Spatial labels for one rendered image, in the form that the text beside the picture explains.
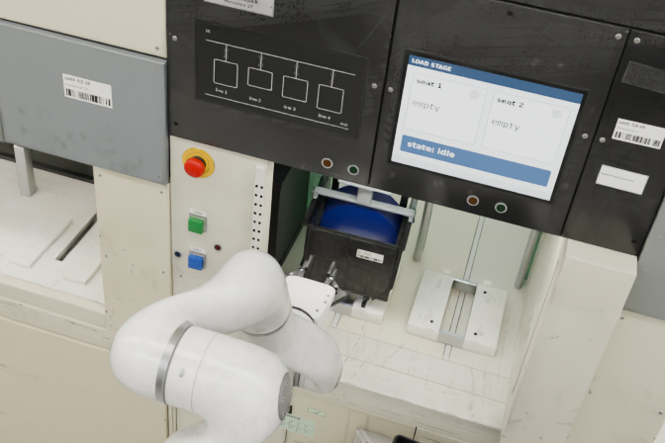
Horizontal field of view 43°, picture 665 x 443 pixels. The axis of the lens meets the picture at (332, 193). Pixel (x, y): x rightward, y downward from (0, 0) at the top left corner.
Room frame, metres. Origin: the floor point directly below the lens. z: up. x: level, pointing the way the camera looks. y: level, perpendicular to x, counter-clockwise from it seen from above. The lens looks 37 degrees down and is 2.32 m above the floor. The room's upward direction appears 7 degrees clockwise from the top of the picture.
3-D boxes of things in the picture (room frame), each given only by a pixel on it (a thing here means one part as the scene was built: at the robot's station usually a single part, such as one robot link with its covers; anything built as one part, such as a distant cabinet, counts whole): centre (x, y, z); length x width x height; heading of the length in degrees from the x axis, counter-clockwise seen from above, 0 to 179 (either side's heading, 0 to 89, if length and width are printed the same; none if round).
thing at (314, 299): (1.15, 0.03, 1.19); 0.11 x 0.10 x 0.07; 168
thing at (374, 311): (1.56, -0.07, 0.89); 0.22 x 0.21 x 0.04; 168
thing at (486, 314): (1.50, -0.34, 0.89); 0.22 x 0.21 x 0.04; 168
